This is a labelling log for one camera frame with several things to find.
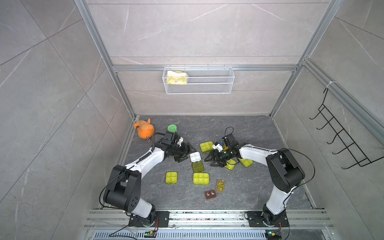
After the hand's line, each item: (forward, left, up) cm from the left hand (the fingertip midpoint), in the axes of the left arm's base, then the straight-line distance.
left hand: (194, 151), depth 85 cm
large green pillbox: (-3, -33, -11) cm, 35 cm away
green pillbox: (+10, -9, -11) cm, 18 cm away
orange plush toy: (+21, +33, -4) cm, 40 cm away
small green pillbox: (+2, -1, -11) cm, 12 cm away
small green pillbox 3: (-11, +14, -11) cm, 21 cm away
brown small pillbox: (-21, -8, -10) cm, 25 cm away
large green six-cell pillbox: (-12, -4, -11) cm, 17 cm away
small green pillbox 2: (-10, -19, +2) cm, 22 cm away
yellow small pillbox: (-17, -15, -11) cm, 25 cm away
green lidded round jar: (+25, +16, -8) cm, 30 cm away
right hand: (-4, -9, -6) cm, 11 cm away
